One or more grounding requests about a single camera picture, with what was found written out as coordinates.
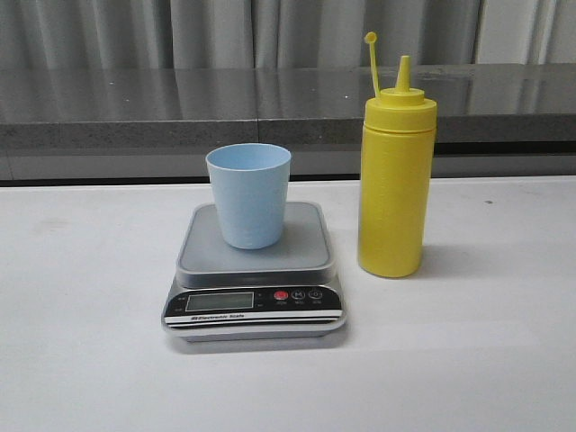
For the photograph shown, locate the light blue plastic cup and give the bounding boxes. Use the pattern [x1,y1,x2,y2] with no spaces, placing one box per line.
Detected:
[205,143,292,249]

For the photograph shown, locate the yellow squeeze bottle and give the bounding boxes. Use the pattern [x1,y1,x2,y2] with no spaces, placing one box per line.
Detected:
[357,31,437,278]

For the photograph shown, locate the grey curtain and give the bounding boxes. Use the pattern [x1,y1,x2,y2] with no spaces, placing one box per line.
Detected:
[1,1,575,69]

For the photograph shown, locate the silver digital kitchen scale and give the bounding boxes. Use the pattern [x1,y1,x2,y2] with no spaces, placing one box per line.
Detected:
[161,202,347,354]

